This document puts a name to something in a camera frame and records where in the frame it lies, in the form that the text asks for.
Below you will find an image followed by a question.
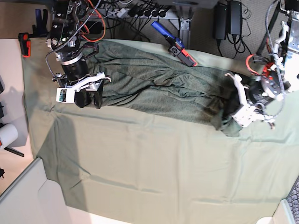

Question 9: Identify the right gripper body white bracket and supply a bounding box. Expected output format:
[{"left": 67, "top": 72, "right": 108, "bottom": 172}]
[{"left": 56, "top": 72, "right": 111, "bottom": 103}]

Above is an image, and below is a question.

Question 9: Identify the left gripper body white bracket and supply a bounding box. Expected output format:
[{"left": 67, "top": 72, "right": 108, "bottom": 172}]
[{"left": 225, "top": 73, "right": 275, "bottom": 128}]

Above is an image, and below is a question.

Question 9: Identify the green T-shirt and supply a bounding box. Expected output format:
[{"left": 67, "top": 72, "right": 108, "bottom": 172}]
[{"left": 88, "top": 41, "right": 241, "bottom": 137}]

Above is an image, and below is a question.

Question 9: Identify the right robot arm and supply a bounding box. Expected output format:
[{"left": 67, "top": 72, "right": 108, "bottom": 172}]
[{"left": 47, "top": 0, "right": 110, "bottom": 109}]

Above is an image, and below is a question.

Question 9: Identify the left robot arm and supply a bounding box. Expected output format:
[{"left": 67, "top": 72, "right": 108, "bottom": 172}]
[{"left": 93, "top": 24, "right": 299, "bottom": 133}]

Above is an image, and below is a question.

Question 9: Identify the white cylindrical bottle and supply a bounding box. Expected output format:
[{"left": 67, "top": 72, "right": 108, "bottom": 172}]
[{"left": 0, "top": 124, "right": 18, "bottom": 149}]

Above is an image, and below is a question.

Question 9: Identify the orange black clamp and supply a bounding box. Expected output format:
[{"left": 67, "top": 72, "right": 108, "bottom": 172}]
[{"left": 18, "top": 33, "right": 31, "bottom": 57}]

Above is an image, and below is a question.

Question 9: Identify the light green table cloth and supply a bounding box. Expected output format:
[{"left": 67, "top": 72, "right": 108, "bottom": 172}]
[{"left": 22, "top": 38, "right": 299, "bottom": 224}]

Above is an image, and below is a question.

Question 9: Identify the blue and red clamp tool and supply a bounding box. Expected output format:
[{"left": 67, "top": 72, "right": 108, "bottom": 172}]
[{"left": 151, "top": 21, "right": 198, "bottom": 67}]

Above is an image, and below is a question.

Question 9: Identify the black power adapter brick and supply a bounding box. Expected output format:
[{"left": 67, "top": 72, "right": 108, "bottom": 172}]
[{"left": 213, "top": 4, "right": 228, "bottom": 40}]

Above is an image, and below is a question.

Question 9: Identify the white bin corner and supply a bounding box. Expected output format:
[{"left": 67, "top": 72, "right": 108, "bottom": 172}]
[{"left": 0, "top": 158, "right": 72, "bottom": 224}]

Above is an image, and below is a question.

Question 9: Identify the black cable bundle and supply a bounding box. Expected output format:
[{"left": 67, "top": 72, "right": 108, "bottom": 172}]
[{"left": 93, "top": 0, "right": 178, "bottom": 42}]

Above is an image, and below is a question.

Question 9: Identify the aluminium frame leg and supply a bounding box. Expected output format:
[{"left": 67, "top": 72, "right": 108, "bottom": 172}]
[{"left": 169, "top": 5, "right": 198, "bottom": 49}]

